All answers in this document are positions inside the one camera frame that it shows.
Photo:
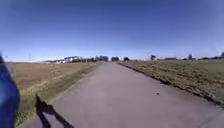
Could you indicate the grey asphalt path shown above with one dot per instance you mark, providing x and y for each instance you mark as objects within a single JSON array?
[{"x": 115, "y": 96}]

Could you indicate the white building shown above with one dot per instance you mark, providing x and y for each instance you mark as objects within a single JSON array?
[{"x": 68, "y": 59}]

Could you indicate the dry grass field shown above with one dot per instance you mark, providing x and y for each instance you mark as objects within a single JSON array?
[
  {"x": 40, "y": 75},
  {"x": 186, "y": 73}
]

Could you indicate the person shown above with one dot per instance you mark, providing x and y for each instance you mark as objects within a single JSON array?
[{"x": 6, "y": 96}]

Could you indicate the row of trees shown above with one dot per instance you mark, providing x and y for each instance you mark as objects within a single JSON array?
[{"x": 106, "y": 58}]

